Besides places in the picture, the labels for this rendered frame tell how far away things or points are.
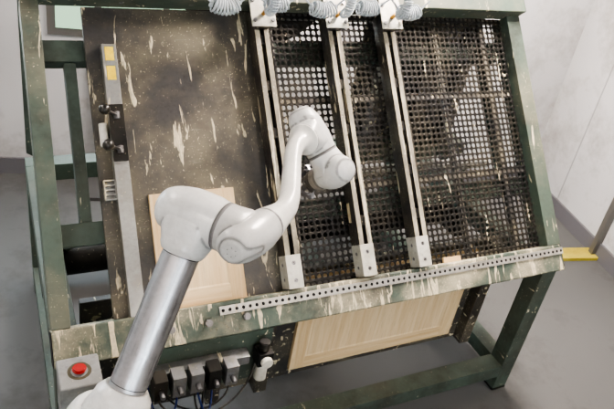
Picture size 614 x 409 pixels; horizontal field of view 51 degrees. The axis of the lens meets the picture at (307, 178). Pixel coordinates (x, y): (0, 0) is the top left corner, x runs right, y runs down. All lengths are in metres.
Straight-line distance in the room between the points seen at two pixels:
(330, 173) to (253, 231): 0.52
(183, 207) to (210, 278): 0.72
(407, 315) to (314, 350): 0.49
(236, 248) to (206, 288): 0.78
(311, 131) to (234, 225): 0.55
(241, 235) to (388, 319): 1.64
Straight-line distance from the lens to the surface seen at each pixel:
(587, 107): 5.20
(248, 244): 1.57
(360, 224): 2.52
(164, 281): 1.69
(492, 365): 3.51
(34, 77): 2.32
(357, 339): 3.10
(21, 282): 3.84
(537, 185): 3.14
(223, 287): 2.35
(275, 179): 2.39
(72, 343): 2.23
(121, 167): 2.28
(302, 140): 1.99
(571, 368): 4.01
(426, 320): 3.28
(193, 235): 1.64
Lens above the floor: 2.46
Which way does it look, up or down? 30 degrees down
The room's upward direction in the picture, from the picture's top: 10 degrees clockwise
